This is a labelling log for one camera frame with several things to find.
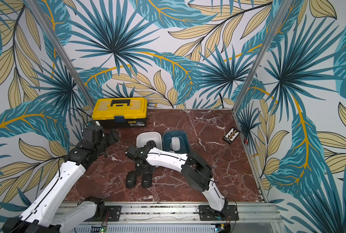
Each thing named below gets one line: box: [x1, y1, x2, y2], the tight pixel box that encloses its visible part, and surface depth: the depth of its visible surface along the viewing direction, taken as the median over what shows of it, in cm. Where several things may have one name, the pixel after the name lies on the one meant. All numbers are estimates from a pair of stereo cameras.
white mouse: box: [170, 136, 181, 152], surface depth 99 cm
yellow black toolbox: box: [91, 97, 149, 128], surface depth 99 cm
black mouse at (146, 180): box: [140, 172, 153, 189], surface depth 84 cm
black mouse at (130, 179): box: [125, 170, 137, 189], surface depth 85 cm
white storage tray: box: [136, 131, 163, 150], surface depth 100 cm
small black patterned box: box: [222, 127, 241, 145], surface depth 105 cm
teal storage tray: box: [162, 130, 191, 154], surface depth 102 cm
